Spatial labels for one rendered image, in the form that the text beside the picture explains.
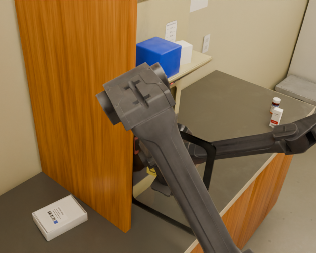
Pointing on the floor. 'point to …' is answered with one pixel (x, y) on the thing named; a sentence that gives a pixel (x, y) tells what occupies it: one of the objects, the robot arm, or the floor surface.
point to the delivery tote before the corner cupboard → (304, 92)
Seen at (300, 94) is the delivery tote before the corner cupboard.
